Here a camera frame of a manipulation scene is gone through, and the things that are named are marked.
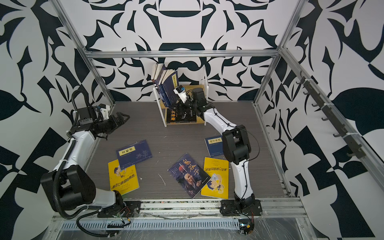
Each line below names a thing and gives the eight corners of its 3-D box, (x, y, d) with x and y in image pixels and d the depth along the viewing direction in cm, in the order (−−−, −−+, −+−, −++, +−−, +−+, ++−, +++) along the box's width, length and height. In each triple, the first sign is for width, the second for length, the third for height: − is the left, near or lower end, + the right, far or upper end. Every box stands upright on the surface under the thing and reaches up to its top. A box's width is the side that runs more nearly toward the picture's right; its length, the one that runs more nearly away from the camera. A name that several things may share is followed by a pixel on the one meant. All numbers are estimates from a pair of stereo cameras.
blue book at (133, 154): (121, 169, 88) (119, 168, 86) (117, 151, 95) (116, 149, 93) (152, 156, 93) (151, 155, 91) (147, 140, 100) (146, 138, 98)
